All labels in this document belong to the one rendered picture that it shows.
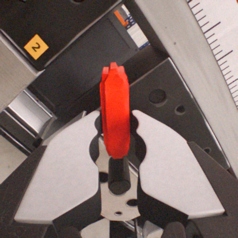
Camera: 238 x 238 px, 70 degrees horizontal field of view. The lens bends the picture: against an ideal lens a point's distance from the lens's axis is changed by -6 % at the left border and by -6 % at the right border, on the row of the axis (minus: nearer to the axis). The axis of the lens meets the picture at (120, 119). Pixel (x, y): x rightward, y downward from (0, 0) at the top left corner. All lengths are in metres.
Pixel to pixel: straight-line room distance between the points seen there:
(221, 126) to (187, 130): 0.03
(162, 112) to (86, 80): 0.58
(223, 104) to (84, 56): 0.59
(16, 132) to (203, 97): 0.50
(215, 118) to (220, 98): 0.02
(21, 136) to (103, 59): 0.38
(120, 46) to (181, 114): 0.55
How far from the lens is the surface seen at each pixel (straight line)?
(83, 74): 0.72
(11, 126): 0.56
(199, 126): 0.18
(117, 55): 0.69
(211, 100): 0.17
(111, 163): 0.16
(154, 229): 0.30
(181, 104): 0.16
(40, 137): 0.48
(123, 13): 1.92
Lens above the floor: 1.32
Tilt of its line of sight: 16 degrees down
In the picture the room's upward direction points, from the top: 56 degrees clockwise
